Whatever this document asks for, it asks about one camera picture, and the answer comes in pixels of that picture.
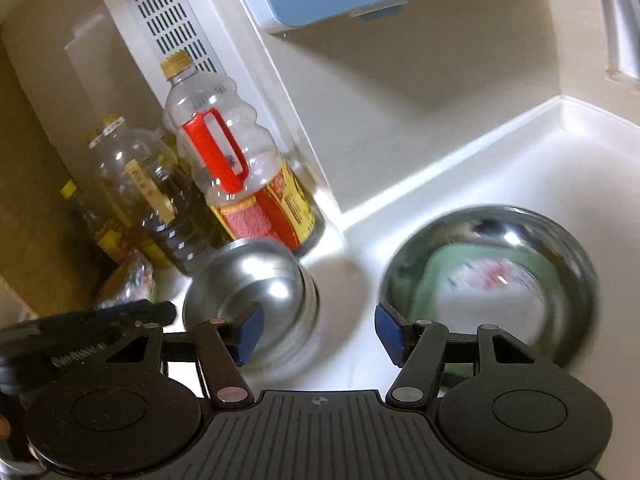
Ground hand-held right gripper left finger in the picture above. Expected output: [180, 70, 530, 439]
[102, 301, 265, 408]

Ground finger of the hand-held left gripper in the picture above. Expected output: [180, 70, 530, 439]
[97, 300, 177, 331]

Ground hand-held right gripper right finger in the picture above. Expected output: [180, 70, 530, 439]
[374, 302, 538, 407]

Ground small steel bowl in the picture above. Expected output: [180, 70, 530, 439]
[182, 239, 321, 372]

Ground floral ceramic plate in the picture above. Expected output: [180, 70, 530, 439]
[435, 255, 551, 338]

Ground large steel basin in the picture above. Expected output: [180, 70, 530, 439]
[377, 204, 600, 377]

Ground colourful snack packet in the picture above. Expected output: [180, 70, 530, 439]
[94, 250, 159, 311]

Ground green square plate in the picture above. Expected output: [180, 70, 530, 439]
[400, 242, 506, 386]

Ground yellow oil bottle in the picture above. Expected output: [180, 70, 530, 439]
[60, 180, 172, 269]

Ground dark oil bottle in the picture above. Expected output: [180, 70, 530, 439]
[85, 115, 232, 276]

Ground white vented appliance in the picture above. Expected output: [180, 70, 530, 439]
[85, 0, 347, 217]

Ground red-handled clear plastic bottle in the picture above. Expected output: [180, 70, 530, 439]
[160, 50, 327, 259]

